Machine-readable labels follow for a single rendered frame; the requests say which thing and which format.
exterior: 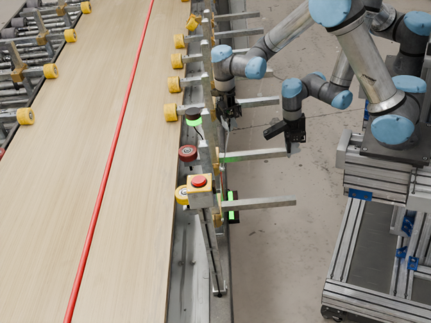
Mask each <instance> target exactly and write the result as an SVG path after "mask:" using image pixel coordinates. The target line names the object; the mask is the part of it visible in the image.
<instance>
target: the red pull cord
mask: <svg viewBox="0 0 431 323"><path fill-rule="evenodd" d="M153 2H154V0H151V2H150V5H149V9H148V13H147V16H146V20H145V23H144V27H143V30H142V34H141V38H140V42H139V46H138V49H137V54H136V56H135V61H134V63H133V68H132V70H131V75H130V79H129V82H128V86H127V89H126V93H125V97H124V101H123V105H122V108H121V112H120V115H119V119H118V122H117V126H116V129H115V133H114V138H113V140H112V145H111V148H110V152H109V155H108V159H107V162H106V167H105V171H104V174H103V178H102V181H101V185H100V188H99V192H98V195H97V199H96V203H95V207H94V211H93V214H92V218H91V221H90V225H89V230H88V232H87V237H86V239H85V244H84V246H83V251H82V254H81V258H80V262H79V265H78V269H77V273H76V277H75V280H74V284H73V287H72V291H71V295H70V298H69V302H68V305H67V309H66V312H65V317H64V320H63V323H71V320H72V316H73V313H74V308H75V305H76V301H77V298H78V293H79V290H80V285H81V281H82V278H83V273H84V270H85V266H86V263H87V258H88V255H89V251H90V246H91V243H92V239H93V236H94V231H95V228H96V223H97V219H98V216H99V211H100V208H101V203H102V201H103V196H104V193H105V188H106V184H107V181H108V177H109V173H110V169H111V166H112V161H113V158H114V154H115V149H116V146H117V141H118V139H119V134H120V131H121V126H122V123H123V119H124V114H125V111H126V107H127V104H128V99H129V96H130V92H131V87H132V84H133V79H134V77H135V72H136V69H137V64H138V61H139V57H140V52H141V49H142V45H143V41H144V37H145V34H146V30H147V26H148V22H149V17H150V15H151V10H152V7H153Z"/></svg>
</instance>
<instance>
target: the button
mask: <svg viewBox="0 0 431 323"><path fill-rule="evenodd" d="M205 183H206V178H205V176H201V175H198V176H195V177H193V178H192V184H193V185H194V186H202V185H204V184H205Z"/></svg>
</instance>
